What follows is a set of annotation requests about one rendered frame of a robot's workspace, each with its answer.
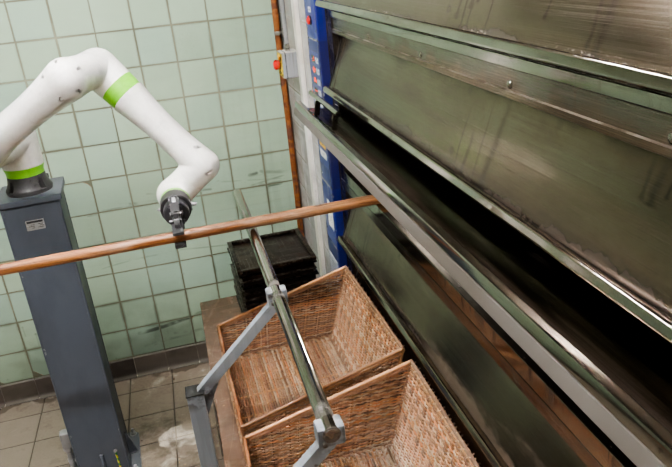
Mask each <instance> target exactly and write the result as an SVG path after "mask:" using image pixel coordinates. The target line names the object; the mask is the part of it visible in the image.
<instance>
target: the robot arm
mask: <svg viewBox="0 0 672 467"><path fill-rule="evenodd" d="M91 91H94V92H95V93H96V94H97V95H99V96H100V97H101V98H102V99H103V100H105V101H106V102H107V103H108V104H109V105H111V106H112V107H113V108H114V110H115V111H117V112H118V113H120V114H121V115H122V116H124V117H125V118H127V119H128V120H129V121H131V122H132V123H133V124H135V125H136V126H137V127H138V128H140V129H141V130H142V131H143V132H144V133H146V134H147V135H148V136H149V137H150V138H152V139H153V140H154V141H155V142H156V143H157V144H158V145H159V146H160V147H161V148H162V149H163V150H164V151H165V152H166V153H167V154H168V155H169V156H170V157H172V158H173V159H174V160H175V161H176V162H177V163H178V168H177V169H176V170H175V171H174V172H173V173H172V174H171V175H170V176H169V177H167V178H166V179H165V180H164V181H163V182H162V183H161V184H160V185H159V187H158V189H157V200H158V203H159V204H160V208H159V209H157V211H160V212H161V215H162V217H163V218H164V219H165V220H166V222H167V223H169V224H170V225H172V233H173V236H178V235H183V234H184V229H185V223H186V222H187V220H188V219H189V217H190V215H191V212H192V209H193V208H192V206H195V205H197V202H191V201H192V200H193V199H194V198H195V196H196V195H197V194H198V193H199V192H200V191H201V189H202V188H203V187H204V186H206V185H207V184H208V183H209V182H210V181H211V180H212V179H213V178H215V176H216V175H217V174H218V172H219V168H220V163H219V159H218V157H217V155H216V154H215V153H214V152H213V151H211V150H210V149H208V148H207V147H206V146H204V145H203V144H202V143H201V142H199V141H198V140H197V139H196V138H194V137H193V136H192V135H191V134H190V133H189V132H187V131H186V130H185V129H184V128H183V127H182V126H181V125H180V124H179V123H178V122H176V121H175V120H174V119H173V118H172V117H171V116H170V115H169V114H168V113H167V112H166V111H165V109H164V108H163V107H162V106H161V105H160V104H159V103H158V102H157V101H156V100H155V98H154V97H153V96H152V95H151V94H150V93H149V91H148V90H147V89H146V88H145V86H144V85H143V84H142V83H141V82H139V81H138V80H137V79H136V78H135V77H134V76H133V75H132V74H131V73H130V72H129V71H128V69H127V68H126V67H125V66H124V65H123V64H122V63H121V62H120V61H119V60H118V59H116V58H115V57H114V56H113V55H112V54H111V53H110V52H109V51H107V50H105V49H102V48H90V49H87V50H85V51H83V52H81V53H79V54H77V55H74V56H69V57H60V58H56V59H54V60H52V61H51V62H50V63H49V64H48V65H47V66H46V67H45V69H44V70H43V71H42V72H41V73H40V75H39V76H38V77H37V78H36V79H35V80H34V82H33V83H32V84H31V85H30V86H29V87H28V88H27V89H26V90H25V91H24V92H23V93H22V94H21V95H20V96H19V97H18V98H17V99H16V100H15V101H14V102H13V103H11V104H10V105H9V106H8V107H7V108H6V109H4V110H3V111H2V112H1V113H0V168H2V170H3V172H4V173H5V175H6V178H7V189H6V194H7V196H8V197H11V198H23V197H30V196H34V195H38V194H41V193H44V192H46V191H48V190H50V189H51V188H53V181H52V180H51V179H50V178H49V174H48V173H46V172H45V169H44V159H43V156H42V152H41V148H40V144H39V140H38V137H37V133H36V129H37V128H38V127H40V126H41V125H42V124H43V123H45V122H46V121H47V120H49V119H50V118H51V117H53V116H54V115H55V114H57V113H58V112H60V111H61V110H63V109H64V108H66V107H67V106H69V105H71V104H72V103H74V102H76V101H77V100H79V99H81V98H82V97H83V96H85V95H86V94H87V93H89V92H91Z"/></svg>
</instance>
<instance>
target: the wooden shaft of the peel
mask: <svg viewBox="0 0 672 467"><path fill-rule="evenodd" d="M376 204H381V203H380V202H379V201H378V200H377V199H376V198H375V197H374V196H373V195H367V196H362V197H356V198H351V199H346V200H340V201H335V202H330V203H324V204H319V205H314V206H308V207H303V208H298V209H292V210H287V211H282V212H276V213H271V214H265V215H260V216H255V217H249V218H244V219H239V220H233V221H228V222H223V223H217V224H212V225H207V226H201V227H196V228H191V229H185V230H184V234H183V235H178V236H173V233H172V232H169V233H164V234H158V235H153V236H148V237H142V238H137V239H132V240H126V241H121V242H116V243H110V244H105V245H100V246H94V247H89V248H84V249H78V250H73V251H67V252H62V253H57V254H51V255H46V256H41V257H35V258H30V259H25V260H19V261H14V262H9V263H3V264H0V276H3V275H8V274H13V273H19V272H24V271H29V270H34V269H40V268H45V267H50V266H55V265H61V264H66V263H71V262H76V261H82V260H87V259H92V258H97V257H103V256H108V255H113V254H118V253H124V252H129V251H134V250H139V249H145V248H150V247H155V246H160V245H166V244H171V243H176V242H181V241H187V240H192V239H197V238H202V237H208V236H213V235H218V234H224V233H229V232H234V231H239V230H245V229H250V228H255V227H260V226H266V225H271V224H276V223H281V222H287V221H292V220H297V219H302V218H308V217H313V216H318V215H323V214H329V213H334V212H339V211H344V210H350V209H355V208H360V207H365V206H371V205H376Z"/></svg>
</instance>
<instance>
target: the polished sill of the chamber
mask: <svg viewBox="0 0 672 467"><path fill-rule="evenodd" d="M344 175H345V182H346V183H347V185H348V186H349V187H350V188H351V189H352V190H353V191H354V192H355V193H356V195H357V196H358V197H362V196H367V195H372V194H371V193H370V192H369V191H368V190H367V189H366V188H365V187H364V186H363V185H362V184H361V183H360V182H359V181H358V180H357V179H356V177H355V176H354V175H353V174H352V173H351V172H350V171H344ZM367 207H368V208H369V209H370V210H371V211H372V212H373V213H374V214H375V216H376V217H377V218H378V219H379V220H380V221H381V222H382V223H383V224H384V225H385V227H386V228H387V229H388V230H389V231H390V232H391V233H392V234H393V235H394V236H395V238H396V239H397V240H398V241H399V242H400V243H401V244H402V245H403V246H404V248H405V249H406V250H407V251H408V252H409V253H410V254H411V255H412V256H413V257H414V259H415V260H416V261H417V262H418V263H419V264H420V265H421V266H422V267H423V268H424V270H425V271H426V272H427V273H428V274H429V275H430V276H431V277H432V278H433V280H434V281H435V282H436V283H437V284H438V285H439V286H440V287H441V288H442V289H443V291H444V292H445V293H446V294H447V295H448V296H449V297H450V298H451V299H452V301H453V302H454V303H455V304H456V305H457V306H458V307H459V308H460V309H461V310H462V312H463V313H464V314H465V315H466V316H467V317H468V318H469V319H470V320H471V321H472V323H473V324H474V325H475V326H476V327H477V328H478V329H479V330H480V331H481V333H482V334H483V335H484V336H485V337H486V338H487V339H488V340H489V341H490V342H491V344H492V345H493V346H494V347H495V348H496V349H497V350H498V351H499V352H500V354H501V355H502V356H503V357H504V358H505V359H506V360H507V361H508V362H509V363H510V365H511V366H512V367H513V368H514V369H515V370H516V371H517V372H518V373H519V374H520V376H521V377H522V378H523V379H524V380H525V381H526V382H527V383H528V384H529V386H530V387H531V388H532V389H533V390H534V391H535V392H536V393H537V394H538V395H539V397H540V398H541V399H542V400H543V401H544V402H545V403H546V404H547V405H548V407H549V408H550V409H551V410H552V411H553V412H554V413H555V414H556V415H557V416H558V418H559V419H560V420H561V421H562V422H563V423H564V424H565V425H566V426H567V427H568V429H569V430H570V431H571V432H572V433H573V434H574V435H575V436H576V437H577V439H578V440H579V441H580V442H581V443H582V444H583V445H584V446H585V447H586V448H587V450H588V451H589V452H590V453H591V454H592V455H593V456H594V457H595V458H596V460H597V461H598V462H599V463H600V464H601V465H602V466H603V467H637V466H636V465H635V464H634V463H633V462H632V461H631V460H630V459H629V458H628V457H627V456H626V455H625V454H624V453H623V452H622V451H621V450H620V449H619V448H618V447H617V446H616V445H615V444H614V443H613V442H612V440H611V439H610V438H609V437H608V436H607V435H606V434H605V433H604V432H603V431H602V430H601V429H600V428H599V427H598V426H597V425H596V424H595V423H594V422H593V421H592V420H591V419H590V418H589V417H588V416H587V415H586V414H585V413H584V412H583V411H582V410H581V409H580V408H579V407H578V406H577V405H576V404H575V402H574V401H573V400H572V399H571V398H570V397H569V396H568V395H567V394H566V393H565V392H564V391H563V390H562V389H561V388H560V387H559V386H558V385H557V384H556V383H555V382H554V381H553V380H552V379H551V378H550V377H549V376H548V375H547V374H546V373H545V372H544V371H543V370H542V369H541V368H540V367H539V365H538V364H537V363H536V362H535V361H534V360H533V359H532V358H531V357H530V356H529V355H528V354H527V353H526V352H525V351H524V350H523V349H522V348H521V347H520V346H519V345H518V344H517V343H516V342H515V341H514V340H513V339H512V338H511V337H510V336H509V335H508V334H507V333H506V332H505V331H504V330H503V329H502V327H501V326H500V325H499V324H498V323H497V322H496V321H495V320H494V319H493V318H492V317H491V316H490V315H489V314H488V313H487V312H486V311H485V310H484V309H483V308H482V307H481V306H480V305H479V304H478V303H477V302H476V301H475V300H474V299H473V298H472V297H471V296H470V295H469V294H468V293H467V292H466V290H465V289H464V288H463V287H462V286H461V285H460V284H459V283H458V282H457V281H456V280H455V279H454V278H453V277H452V276H451V275H450V274H449V273H448V272H447V271H446V270H445V269H444V268H443V267H442V266H441V265H440V264H439V263H438V262H437V261H436V260H435V259H434V258H433V257H432V256H431V255H430V254H429V252H428V251H427V250H426V249H425V248H424V247H423V246H422V245H421V244H420V243H419V242H418V241H417V240H416V239H415V238H414V237H413V236H412V235H411V234H410V233H409V232H408V231H407V230H406V229H405V228H404V227H403V226H402V225H401V224H400V223H399V222H398V221H397V220H396V219H395V218H394V217H393V215H392V214H391V213H390V212H389V211H388V210H387V209H386V208H385V207H384V206H383V205H382V204H376V205H371V206H367Z"/></svg>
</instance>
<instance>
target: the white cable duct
mask: <svg viewBox="0 0 672 467"><path fill-rule="evenodd" d="M291 8H292V17H293V26H294V36H295V45H296V54H297V63H298V73H299V82H300V91H301V100H302V103H303V104H304V105H306V106H307V107H308V108H309V104H308V95H307V85H306V76H305V66H304V57H303V47H302V37H301V28H300V18H299V9H298V0H291ZM304 128H305V137H306V147H307V156H308V165H309V174H310V184H311V193H312V202H313V206H314V205H319V200H318V191H317V181H316V172H315V162H314V152H313V143H312V133H311V131H310V130H309V129H308V128H307V127H306V126H305V125H304ZM314 221H315V230H316V239H317V248H318V258H319V267H320V276H324V275H326V268H325V258H324V248H323V239H322V229H321V220H320V215H318V216H314Z"/></svg>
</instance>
